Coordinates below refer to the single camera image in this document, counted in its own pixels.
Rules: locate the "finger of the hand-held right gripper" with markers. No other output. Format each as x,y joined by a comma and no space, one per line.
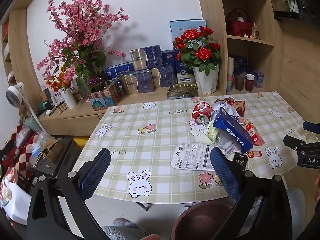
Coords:
297,143
311,126

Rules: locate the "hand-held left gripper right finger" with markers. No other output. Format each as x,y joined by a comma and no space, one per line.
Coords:
225,173

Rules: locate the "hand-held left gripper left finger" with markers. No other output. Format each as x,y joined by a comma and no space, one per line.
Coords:
96,173

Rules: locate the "clear plastic wrapper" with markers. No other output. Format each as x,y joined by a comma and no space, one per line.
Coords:
307,135

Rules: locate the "small black box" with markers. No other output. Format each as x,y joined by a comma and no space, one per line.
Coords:
240,160

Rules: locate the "clear pack of coloured pens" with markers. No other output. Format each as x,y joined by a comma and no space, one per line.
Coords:
228,147

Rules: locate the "white printed card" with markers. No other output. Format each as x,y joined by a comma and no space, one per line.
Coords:
190,155

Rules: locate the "white paper cup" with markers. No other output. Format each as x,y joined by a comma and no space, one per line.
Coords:
212,132

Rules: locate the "red cigarette box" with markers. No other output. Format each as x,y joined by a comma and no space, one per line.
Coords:
255,136

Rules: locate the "blue coffee box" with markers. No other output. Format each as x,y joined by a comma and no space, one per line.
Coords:
232,130

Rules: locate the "brown plastic bin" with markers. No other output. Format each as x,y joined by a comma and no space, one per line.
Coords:
200,220

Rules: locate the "crushed red drink can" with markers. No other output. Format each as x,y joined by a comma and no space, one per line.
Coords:
200,110

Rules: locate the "red gold snack wrapper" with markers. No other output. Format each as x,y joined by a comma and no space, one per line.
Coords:
238,105

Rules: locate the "small cardboard box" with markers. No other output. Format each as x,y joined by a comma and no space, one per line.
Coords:
48,151

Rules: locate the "checked rabbit print tablecloth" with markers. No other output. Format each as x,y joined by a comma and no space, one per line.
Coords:
150,152

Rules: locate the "purple box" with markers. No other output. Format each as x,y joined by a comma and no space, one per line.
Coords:
258,78

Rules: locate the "row of small bottles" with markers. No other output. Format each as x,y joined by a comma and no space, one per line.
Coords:
60,108

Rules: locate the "red paper cup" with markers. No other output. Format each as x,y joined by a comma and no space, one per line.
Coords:
249,83

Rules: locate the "red diamond pattern blanket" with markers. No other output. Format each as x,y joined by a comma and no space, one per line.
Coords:
22,155

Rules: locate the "white vase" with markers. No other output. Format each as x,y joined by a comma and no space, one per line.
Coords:
70,100

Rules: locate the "brown glass cup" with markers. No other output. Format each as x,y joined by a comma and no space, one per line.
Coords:
239,83

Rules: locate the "gold tray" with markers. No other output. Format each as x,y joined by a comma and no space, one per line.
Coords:
182,91

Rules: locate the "blue printed box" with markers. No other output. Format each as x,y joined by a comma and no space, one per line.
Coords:
240,63

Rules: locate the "red roses in white pot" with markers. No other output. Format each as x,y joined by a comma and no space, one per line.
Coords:
205,80

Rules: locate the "stack of pastel paper cups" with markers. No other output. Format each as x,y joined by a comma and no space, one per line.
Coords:
230,75

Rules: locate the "gold and blue gift box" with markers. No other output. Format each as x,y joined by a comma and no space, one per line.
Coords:
145,57
165,76
136,82

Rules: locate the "orange flowers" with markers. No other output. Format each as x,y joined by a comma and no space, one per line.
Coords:
58,80

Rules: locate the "wooden shelf unit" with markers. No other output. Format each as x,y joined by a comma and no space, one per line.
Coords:
250,45

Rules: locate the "blue tissue box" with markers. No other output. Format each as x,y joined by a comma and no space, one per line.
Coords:
118,71

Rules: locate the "blue and white carton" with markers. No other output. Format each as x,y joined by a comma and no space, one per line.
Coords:
185,75

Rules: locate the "glass perfume bottle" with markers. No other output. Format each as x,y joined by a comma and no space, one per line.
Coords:
255,32

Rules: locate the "white desk fan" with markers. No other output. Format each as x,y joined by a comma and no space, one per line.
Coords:
13,96

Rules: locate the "red basket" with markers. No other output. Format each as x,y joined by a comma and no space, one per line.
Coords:
237,27

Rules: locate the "dark blue labelled box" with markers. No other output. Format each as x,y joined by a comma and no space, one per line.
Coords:
168,58

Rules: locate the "pink blossom plant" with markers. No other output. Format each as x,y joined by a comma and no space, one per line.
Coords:
82,25

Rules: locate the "light blue box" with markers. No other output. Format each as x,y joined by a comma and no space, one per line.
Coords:
178,28

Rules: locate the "black wall shelf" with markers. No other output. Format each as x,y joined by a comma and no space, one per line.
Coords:
287,15

